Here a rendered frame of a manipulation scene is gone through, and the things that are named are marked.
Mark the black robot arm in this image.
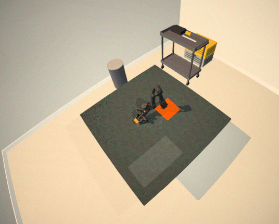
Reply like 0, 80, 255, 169
138, 85, 168, 116

